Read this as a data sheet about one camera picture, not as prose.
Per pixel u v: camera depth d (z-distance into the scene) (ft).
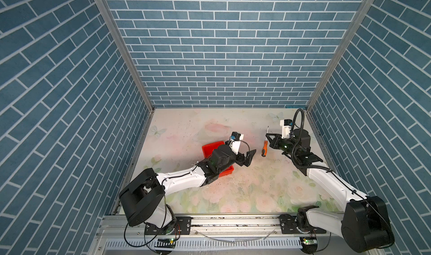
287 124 2.42
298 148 2.07
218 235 2.38
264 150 2.70
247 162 2.32
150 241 1.31
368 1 2.38
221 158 1.94
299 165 2.02
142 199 1.40
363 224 1.32
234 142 2.19
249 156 2.37
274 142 2.41
